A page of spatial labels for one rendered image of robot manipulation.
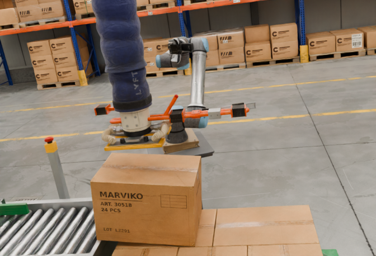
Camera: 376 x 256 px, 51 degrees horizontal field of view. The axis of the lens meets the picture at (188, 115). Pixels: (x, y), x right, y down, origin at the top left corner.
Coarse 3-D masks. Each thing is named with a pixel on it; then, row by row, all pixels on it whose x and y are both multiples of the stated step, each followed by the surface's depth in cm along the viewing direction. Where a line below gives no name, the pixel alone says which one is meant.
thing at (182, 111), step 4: (184, 108) 226; (172, 112) 226; (176, 112) 225; (180, 112) 224; (184, 112) 224; (172, 116) 220; (176, 116) 220; (180, 116) 220; (172, 120) 221; (176, 120) 221; (180, 120) 220; (184, 120) 222
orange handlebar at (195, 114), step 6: (108, 108) 257; (114, 108) 257; (228, 108) 221; (246, 108) 217; (162, 114) 228; (186, 114) 222; (192, 114) 221; (198, 114) 220; (204, 114) 219; (222, 114) 218; (228, 114) 217; (114, 120) 229; (120, 120) 228; (150, 120) 225
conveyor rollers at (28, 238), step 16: (0, 224) 288; (16, 224) 280; (32, 224) 282; (48, 224) 274; (64, 224) 274; (0, 240) 263; (16, 240) 263; (48, 240) 255; (64, 240) 254; (80, 240) 256
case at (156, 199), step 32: (128, 160) 249; (160, 160) 248; (192, 160) 247; (96, 192) 226; (128, 192) 223; (160, 192) 220; (192, 192) 218; (96, 224) 233; (128, 224) 230; (160, 224) 227; (192, 224) 224
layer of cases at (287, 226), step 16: (224, 208) 263; (240, 208) 260; (256, 208) 258; (272, 208) 255; (288, 208) 253; (304, 208) 250; (208, 224) 248; (224, 224) 246; (240, 224) 244; (256, 224) 241; (272, 224) 239; (288, 224) 237; (304, 224) 235; (208, 240) 233; (224, 240) 231; (240, 240) 229; (256, 240) 227; (272, 240) 225; (288, 240) 223; (304, 240) 221
